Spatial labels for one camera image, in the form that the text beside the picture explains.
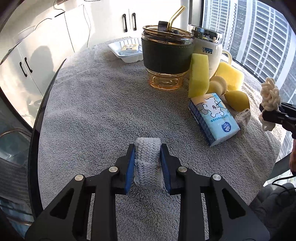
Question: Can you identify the grey woven cloth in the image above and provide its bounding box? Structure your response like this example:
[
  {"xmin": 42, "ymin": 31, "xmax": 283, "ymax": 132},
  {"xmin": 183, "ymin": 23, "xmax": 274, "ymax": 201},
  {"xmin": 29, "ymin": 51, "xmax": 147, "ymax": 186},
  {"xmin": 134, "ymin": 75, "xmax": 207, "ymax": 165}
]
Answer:
[{"xmin": 134, "ymin": 138, "xmax": 164, "ymax": 190}]

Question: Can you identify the yellow Vinda tissue pack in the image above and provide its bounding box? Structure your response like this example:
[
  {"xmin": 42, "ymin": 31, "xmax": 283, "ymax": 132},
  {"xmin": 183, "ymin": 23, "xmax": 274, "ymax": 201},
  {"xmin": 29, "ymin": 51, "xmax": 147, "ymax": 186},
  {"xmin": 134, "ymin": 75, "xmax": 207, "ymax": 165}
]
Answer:
[{"xmin": 119, "ymin": 44, "xmax": 138, "ymax": 56}]

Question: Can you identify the yellow round makeup sponge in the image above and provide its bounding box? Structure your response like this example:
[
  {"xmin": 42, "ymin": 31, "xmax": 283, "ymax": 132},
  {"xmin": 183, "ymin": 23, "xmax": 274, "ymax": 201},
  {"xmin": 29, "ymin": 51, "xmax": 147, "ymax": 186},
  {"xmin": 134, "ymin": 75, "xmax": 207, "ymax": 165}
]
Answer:
[{"xmin": 224, "ymin": 90, "xmax": 250, "ymax": 112}]

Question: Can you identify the yellow sponge right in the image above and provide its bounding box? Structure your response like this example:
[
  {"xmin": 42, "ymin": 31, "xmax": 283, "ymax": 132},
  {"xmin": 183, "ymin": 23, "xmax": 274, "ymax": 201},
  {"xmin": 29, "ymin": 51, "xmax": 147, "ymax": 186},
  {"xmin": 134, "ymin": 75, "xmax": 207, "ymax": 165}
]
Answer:
[{"xmin": 216, "ymin": 62, "xmax": 244, "ymax": 91}]

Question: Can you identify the blue cartoon tissue pack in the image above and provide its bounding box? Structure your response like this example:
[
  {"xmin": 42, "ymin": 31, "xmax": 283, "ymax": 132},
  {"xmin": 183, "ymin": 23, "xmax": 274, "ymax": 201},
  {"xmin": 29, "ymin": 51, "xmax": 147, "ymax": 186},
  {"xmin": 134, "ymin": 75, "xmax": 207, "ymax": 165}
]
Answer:
[{"xmin": 189, "ymin": 93, "xmax": 240, "ymax": 147}]

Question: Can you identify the yellow heart makeup sponge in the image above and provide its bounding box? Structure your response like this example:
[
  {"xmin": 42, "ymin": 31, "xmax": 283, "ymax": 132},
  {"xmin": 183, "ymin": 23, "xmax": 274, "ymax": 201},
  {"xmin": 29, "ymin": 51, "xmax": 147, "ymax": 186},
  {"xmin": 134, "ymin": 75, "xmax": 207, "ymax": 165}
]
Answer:
[{"xmin": 207, "ymin": 76, "xmax": 227, "ymax": 96}]

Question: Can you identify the yellow sponge left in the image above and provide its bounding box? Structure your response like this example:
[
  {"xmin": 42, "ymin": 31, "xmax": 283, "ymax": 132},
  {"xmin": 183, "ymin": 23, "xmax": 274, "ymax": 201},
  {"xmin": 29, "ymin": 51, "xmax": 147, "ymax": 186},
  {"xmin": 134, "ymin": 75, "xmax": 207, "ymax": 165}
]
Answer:
[{"xmin": 188, "ymin": 53, "xmax": 210, "ymax": 98}]

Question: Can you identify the white ceramic mug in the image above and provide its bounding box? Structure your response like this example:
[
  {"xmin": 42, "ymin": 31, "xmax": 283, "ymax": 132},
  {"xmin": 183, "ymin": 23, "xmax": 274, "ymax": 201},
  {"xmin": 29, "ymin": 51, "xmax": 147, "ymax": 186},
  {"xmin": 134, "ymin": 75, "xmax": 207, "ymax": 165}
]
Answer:
[{"xmin": 194, "ymin": 38, "xmax": 232, "ymax": 78}]

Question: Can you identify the grey terry table cover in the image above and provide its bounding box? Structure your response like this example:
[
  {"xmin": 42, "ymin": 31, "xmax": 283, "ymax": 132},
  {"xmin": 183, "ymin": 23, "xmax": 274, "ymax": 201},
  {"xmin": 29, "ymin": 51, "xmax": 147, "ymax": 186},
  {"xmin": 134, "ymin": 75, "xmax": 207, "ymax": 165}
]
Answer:
[{"xmin": 38, "ymin": 43, "xmax": 285, "ymax": 206}]

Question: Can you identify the chrome mug lid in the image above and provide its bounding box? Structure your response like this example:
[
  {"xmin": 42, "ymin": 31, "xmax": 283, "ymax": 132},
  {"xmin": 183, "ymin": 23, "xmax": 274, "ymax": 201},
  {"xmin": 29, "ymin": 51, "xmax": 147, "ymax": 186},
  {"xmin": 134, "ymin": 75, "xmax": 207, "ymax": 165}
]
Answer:
[{"xmin": 187, "ymin": 24, "xmax": 223, "ymax": 44}]

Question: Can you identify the amber glass tumbler green sleeve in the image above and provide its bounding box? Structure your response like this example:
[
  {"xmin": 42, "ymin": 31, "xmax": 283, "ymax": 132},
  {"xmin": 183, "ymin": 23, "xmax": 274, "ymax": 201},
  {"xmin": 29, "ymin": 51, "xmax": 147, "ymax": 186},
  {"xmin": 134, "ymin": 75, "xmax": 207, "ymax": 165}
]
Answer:
[{"xmin": 141, "ymin": 25, "xmax": 194, "ymax": 91}]

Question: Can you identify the amber glass straw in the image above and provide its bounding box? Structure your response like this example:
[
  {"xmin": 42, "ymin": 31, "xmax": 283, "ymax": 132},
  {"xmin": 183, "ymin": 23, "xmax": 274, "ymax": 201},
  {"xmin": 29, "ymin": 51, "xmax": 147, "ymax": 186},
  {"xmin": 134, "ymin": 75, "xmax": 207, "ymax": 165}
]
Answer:
[{"xmin": 166, "ymin": 5, "xmax": 186, "ymax": 32}]

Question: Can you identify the white plastic tray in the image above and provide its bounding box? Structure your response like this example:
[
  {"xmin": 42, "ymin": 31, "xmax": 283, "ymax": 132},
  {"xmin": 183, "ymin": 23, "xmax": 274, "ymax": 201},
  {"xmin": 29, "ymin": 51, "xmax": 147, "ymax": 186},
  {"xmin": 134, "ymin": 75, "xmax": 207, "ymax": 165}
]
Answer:
[{"xmin": 108, "ymin": 38, "xmax": 143, "ymax": 63}]

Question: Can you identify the white cabinet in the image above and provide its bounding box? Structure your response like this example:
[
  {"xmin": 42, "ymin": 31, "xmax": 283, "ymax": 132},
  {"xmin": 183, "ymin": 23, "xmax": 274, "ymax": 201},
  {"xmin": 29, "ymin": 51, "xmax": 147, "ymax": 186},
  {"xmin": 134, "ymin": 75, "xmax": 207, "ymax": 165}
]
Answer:
[{"xmin": 1, "ymin": 1, "xmax": 183, "ymax": 126}]

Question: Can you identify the metal frame chair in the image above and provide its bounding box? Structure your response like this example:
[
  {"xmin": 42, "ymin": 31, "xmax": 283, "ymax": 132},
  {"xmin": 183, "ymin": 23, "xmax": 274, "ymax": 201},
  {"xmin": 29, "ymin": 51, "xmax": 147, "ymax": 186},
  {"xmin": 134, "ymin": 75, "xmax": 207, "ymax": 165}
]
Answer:
[{"xmin": 0, "ymin": 128, "xmax": 33, "ymax": 227}]

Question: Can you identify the white power cable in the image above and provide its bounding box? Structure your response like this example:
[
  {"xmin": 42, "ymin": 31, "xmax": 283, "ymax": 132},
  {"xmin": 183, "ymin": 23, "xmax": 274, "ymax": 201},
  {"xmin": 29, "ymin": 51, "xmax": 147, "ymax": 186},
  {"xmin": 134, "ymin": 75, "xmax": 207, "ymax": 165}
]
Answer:
[{"xmin": 82, "ymin": 4, "xmax": 92, "ymax": 48}]

